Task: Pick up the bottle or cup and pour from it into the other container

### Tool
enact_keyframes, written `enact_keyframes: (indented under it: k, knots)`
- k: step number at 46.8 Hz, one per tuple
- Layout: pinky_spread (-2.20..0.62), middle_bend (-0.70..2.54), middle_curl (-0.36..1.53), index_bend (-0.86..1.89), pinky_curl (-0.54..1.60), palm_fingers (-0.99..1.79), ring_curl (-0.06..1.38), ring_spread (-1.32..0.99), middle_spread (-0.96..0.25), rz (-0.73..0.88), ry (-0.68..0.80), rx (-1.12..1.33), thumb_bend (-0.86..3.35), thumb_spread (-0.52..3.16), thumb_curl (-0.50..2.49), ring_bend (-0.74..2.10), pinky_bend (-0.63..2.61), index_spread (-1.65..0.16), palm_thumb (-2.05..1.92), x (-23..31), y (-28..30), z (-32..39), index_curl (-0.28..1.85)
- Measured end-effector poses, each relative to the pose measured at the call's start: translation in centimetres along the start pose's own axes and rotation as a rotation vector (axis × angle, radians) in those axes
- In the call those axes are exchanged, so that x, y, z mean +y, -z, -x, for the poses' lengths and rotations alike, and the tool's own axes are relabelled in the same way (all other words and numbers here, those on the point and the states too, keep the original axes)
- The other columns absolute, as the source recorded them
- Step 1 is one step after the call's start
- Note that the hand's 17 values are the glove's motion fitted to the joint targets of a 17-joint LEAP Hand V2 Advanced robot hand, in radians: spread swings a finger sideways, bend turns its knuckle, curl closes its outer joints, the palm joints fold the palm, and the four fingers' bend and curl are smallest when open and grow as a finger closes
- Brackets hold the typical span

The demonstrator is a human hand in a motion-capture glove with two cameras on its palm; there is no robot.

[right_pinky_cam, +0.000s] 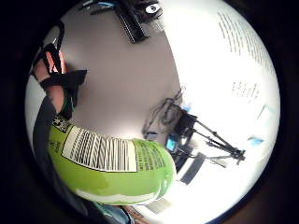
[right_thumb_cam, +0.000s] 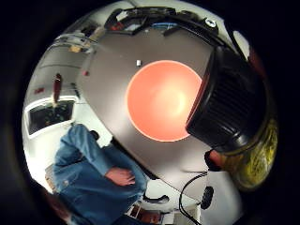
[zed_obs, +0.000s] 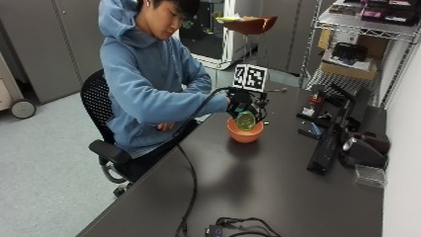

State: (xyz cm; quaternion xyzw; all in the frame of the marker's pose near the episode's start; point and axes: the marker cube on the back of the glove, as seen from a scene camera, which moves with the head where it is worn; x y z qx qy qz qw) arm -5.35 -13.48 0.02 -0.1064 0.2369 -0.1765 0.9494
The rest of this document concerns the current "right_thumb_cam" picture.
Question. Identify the yellow bottle with black cap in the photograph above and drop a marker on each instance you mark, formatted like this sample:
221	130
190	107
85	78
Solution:
229	103

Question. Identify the black curved chair base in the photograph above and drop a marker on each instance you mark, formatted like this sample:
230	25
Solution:
156	198

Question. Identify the black round device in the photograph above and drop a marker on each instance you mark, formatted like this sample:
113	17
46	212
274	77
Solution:
206	197

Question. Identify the brown box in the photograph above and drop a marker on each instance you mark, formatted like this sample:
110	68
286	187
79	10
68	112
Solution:
146	215

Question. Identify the the person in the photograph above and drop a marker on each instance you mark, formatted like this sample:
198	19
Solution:
84	187

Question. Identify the orange bowl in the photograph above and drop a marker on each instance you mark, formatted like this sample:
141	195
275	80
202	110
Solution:
162	100

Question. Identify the small red object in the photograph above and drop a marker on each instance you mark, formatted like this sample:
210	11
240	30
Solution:
85	73

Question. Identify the red hanging object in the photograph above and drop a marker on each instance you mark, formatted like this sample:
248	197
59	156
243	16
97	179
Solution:
57	87

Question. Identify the small white object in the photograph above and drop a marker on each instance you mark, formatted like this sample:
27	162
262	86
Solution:
138	62

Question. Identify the white round fitting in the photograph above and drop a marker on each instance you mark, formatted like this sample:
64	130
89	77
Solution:
210	22

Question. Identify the yellow object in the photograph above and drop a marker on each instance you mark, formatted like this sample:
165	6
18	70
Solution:
75	48

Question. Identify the blue object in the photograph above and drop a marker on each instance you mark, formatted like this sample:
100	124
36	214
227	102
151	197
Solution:
163	25

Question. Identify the red wall sign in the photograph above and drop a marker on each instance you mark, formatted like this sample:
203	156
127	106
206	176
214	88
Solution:
39	90

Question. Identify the black equipment frame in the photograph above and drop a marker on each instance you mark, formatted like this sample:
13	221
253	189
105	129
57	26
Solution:
140	15

